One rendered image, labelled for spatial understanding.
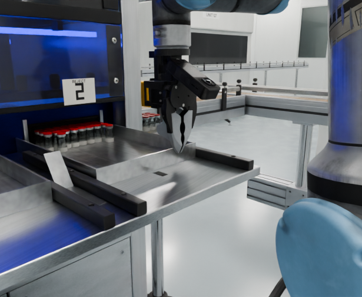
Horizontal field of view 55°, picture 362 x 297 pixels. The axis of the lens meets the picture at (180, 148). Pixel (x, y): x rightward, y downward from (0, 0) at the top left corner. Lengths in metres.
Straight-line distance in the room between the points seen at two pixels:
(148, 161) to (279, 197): 1.03
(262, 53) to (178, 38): 9.22
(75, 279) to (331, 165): 0.86
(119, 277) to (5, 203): 0.63
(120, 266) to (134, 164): 0.50
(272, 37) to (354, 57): 9.51
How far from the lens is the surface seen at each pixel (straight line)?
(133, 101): 0.97
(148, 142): 0.89
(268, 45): 9.80
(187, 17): 0.70
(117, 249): 1.07
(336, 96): 0.26
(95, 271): 1.05
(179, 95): 0.69
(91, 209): 0.49
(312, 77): 9.24
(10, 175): 0.73
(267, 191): 1.66
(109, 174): 0.63
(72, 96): 0.87
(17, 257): 0.46
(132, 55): 0.96
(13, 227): 0.53
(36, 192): 0.57
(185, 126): 0.72
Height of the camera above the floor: 1.10
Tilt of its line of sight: 15 degrees down
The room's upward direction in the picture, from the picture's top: straight up
